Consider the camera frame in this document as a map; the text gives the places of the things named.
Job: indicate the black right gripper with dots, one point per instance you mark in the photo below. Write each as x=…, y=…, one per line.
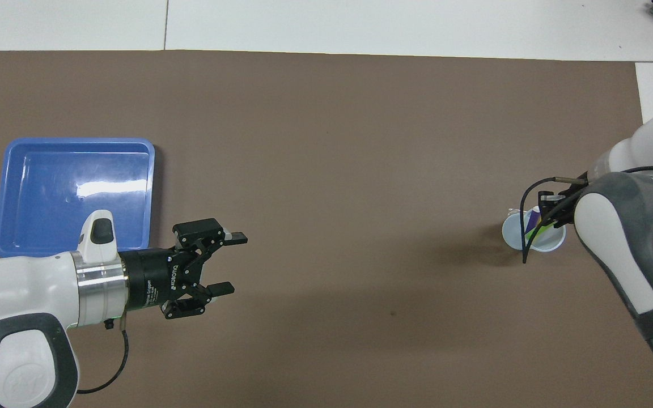
x=569, y=204

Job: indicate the purple pen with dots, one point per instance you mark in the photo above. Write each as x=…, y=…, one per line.
x=532, y=218

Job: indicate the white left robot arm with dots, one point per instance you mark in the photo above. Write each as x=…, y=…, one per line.
x=20, y=294

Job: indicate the translucent plastic cup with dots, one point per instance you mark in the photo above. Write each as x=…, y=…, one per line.
x=511, y=233

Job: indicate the blue plastic tray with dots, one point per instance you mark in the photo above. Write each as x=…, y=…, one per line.
x=49, y=187

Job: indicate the green pen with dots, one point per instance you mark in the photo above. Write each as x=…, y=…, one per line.
x=543, y=229

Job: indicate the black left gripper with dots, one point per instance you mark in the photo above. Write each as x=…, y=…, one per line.
x=151, y=280

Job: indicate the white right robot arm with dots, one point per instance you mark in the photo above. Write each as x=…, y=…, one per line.
x=615, y=238

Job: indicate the brown table mat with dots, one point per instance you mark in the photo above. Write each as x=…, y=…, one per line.
x=332, y=170

